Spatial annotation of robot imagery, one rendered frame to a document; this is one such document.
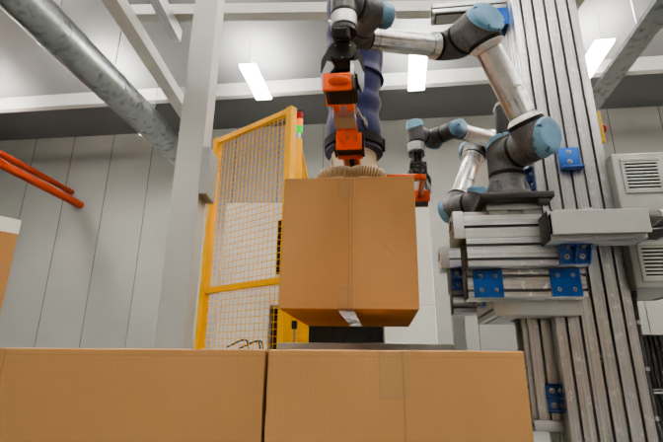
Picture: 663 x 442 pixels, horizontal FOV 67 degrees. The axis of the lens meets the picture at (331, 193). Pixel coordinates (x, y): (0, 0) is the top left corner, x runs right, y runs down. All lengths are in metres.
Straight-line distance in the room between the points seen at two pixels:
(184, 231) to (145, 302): 9.46
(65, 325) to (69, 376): 12.41
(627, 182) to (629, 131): 11.23
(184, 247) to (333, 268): 1.62
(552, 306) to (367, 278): 0.63
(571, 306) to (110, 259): 11.96
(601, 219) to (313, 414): 1.07
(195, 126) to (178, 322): 1.17
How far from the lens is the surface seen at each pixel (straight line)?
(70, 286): 13.44
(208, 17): 3.64
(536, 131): 1.65
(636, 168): 2.01
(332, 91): 1.29
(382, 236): 1.48
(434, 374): 0.82
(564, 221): 1.57
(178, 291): 2.92
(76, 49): 8.45
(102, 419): 0.89
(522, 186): 1.71
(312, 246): 1.49
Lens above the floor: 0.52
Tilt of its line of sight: 19 degrees up
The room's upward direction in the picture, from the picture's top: straight up
